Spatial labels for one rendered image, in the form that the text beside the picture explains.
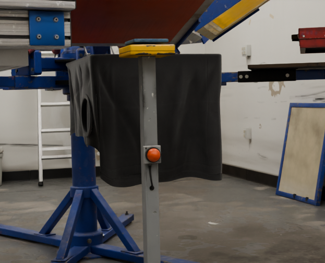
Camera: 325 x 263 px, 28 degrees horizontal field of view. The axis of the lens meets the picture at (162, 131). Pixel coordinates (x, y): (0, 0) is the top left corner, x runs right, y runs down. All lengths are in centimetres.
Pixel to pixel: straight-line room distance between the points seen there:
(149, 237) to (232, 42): 479
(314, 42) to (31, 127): 418
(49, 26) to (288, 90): 399
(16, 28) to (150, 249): 71
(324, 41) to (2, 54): 170
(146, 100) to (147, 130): 8
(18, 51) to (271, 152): 426
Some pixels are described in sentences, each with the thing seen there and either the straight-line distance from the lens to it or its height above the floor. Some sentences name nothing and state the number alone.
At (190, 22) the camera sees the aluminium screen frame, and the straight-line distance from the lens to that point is 265.
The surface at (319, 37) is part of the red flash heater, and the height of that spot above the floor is 106.
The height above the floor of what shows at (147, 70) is 88.
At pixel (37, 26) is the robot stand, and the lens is 167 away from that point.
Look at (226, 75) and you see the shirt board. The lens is 326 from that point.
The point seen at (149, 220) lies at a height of 46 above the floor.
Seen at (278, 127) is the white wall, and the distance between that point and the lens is 568.
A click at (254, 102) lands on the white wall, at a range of 608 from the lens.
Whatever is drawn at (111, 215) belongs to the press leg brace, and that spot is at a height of 22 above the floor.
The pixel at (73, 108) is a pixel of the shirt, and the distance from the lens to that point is 252.
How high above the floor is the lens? 81
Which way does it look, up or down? 3 degrees down
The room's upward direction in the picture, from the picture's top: 1 degrees counter-clockwise
